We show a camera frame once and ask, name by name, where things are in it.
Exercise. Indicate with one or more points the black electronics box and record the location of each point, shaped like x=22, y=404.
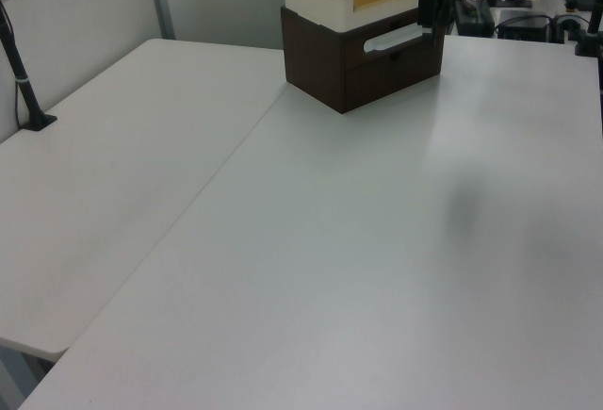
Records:
x=473, y=16
x=525, y=27

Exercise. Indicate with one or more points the dark brown wooden drawer box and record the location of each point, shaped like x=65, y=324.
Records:
x=377, y=80

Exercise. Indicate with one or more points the black camera stand pole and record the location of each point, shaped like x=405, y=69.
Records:
x=21, y=80
x=591, y=28

